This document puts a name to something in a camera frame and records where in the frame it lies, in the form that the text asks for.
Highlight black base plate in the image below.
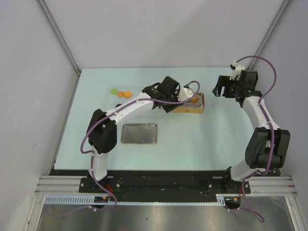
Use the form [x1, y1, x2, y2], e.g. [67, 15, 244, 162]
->
[49, 168, 281, 195]

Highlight gold cookie tin box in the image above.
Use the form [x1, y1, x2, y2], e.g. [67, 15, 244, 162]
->
[172, 93, 205, 114]

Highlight orange round waffle cookie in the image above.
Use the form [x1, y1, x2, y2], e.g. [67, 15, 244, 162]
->
[190, 97, 200, 104]

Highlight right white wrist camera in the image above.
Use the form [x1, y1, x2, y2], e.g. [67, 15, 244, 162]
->
[229, 62, 245, 80]

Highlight aluminium rail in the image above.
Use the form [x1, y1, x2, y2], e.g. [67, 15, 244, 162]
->
[35, 176, 297, 196]

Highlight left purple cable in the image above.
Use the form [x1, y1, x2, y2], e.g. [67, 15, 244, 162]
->
[80, 80, 202, 211]

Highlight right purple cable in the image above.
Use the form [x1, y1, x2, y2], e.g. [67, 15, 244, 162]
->
[234, 55, 279, 222]

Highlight metal tongs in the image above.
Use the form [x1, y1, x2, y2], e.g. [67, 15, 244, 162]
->
[180, 95, 203, 108]

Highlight aluminium frame post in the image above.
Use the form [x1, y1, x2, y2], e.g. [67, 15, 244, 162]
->
[254, 0, 293, 56]
[35, 0, 81, 76]

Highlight silver tin lid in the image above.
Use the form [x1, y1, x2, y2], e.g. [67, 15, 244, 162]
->
[121, 124, 158, 144]

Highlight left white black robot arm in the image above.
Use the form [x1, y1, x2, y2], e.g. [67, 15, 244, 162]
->
[87, 76, 193, 193]

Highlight right aluminium frame post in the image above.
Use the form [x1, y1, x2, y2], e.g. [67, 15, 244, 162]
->
[254, 0, 293, 56]

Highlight white slotted cable duct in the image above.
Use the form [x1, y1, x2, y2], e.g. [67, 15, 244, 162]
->
[44, 195, 241, 206]

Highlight green sandwich cookie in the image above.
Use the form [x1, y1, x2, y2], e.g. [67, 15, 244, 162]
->
[110, 88, 118, 95]

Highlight left aluminium frame post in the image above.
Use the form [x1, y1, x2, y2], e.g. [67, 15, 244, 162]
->
[35, 0, 81, 76]

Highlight purple cable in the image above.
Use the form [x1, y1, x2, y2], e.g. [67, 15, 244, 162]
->
[234, 55, 279, 222]
[80, 80, 202, 211]

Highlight orange cookie left edge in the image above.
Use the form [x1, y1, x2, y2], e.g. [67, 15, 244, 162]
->
[117, 91, 124, 98]

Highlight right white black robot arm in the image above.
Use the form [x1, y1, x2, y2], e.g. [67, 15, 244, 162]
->
[212, 69, 291, 193]

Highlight clear plastic tray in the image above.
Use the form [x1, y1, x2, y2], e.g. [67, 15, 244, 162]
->
[106, 87, 156, 123]

